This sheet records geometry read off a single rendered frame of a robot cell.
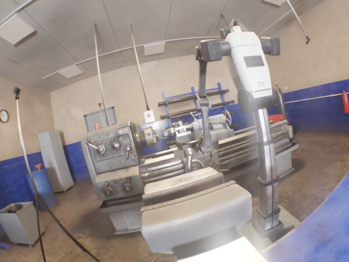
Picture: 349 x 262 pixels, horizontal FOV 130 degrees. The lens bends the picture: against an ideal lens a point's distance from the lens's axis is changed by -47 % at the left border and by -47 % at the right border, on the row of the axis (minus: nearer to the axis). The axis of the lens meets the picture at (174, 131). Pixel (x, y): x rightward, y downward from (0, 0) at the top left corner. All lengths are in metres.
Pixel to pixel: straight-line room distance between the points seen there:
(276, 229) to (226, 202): 1.11
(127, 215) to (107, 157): 0.75
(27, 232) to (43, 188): 1.63
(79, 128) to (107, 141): 3.86
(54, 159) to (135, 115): 2.91
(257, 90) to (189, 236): 0.81
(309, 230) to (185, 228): 0.37
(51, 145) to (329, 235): 5.03
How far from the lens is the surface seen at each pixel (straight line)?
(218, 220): 0.22
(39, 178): 3.99
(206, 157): 1.68
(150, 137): 1.82
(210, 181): 0.30
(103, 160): 1.81
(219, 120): 2.05
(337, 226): 0.52
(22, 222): 2.65
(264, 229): 1.28
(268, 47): 1.08
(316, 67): 5.05
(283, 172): 2.69
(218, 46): 0.89
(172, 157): 1.75
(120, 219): 2.03
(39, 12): 3.03
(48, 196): 4.09
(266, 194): 1.10
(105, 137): 1.76
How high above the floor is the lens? 1.21
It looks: 3 degrees down
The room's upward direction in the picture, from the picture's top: 13 degrees counter-clockwise
